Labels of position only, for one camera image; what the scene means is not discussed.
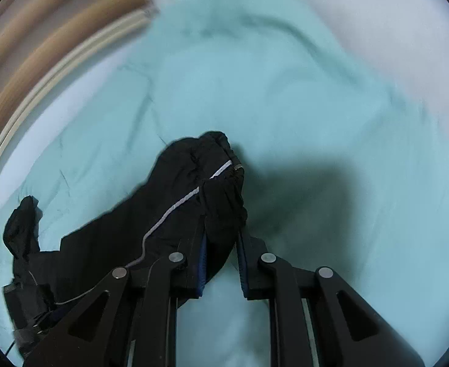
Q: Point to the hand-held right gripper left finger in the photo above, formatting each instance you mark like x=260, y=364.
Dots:
x=203, y=273

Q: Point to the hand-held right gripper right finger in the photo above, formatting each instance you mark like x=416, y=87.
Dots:
x=243, y=273

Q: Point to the large black garment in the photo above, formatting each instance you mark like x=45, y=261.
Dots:
x=178, y=183

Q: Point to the teal bed sheet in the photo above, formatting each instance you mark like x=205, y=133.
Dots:
x=285, y=130

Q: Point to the wooden slatted headboard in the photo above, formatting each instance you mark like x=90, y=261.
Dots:
x=22, y=46

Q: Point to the cream bed frame edge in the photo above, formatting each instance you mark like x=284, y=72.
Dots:
x=56, y=72

